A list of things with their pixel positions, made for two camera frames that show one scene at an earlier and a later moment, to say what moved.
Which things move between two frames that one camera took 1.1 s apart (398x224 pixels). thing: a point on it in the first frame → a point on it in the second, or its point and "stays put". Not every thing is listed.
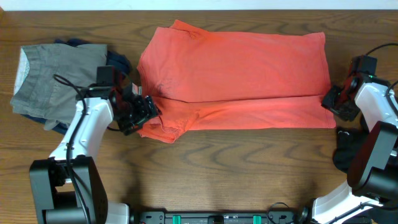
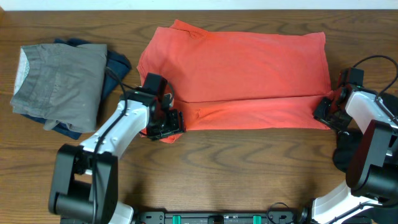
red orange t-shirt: (209, 79) stays put
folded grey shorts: (48, 78) stays put
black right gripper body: (341, 104) → (332, 115)
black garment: (349, 142) stays put
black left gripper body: (136, 114) → (168, 124)
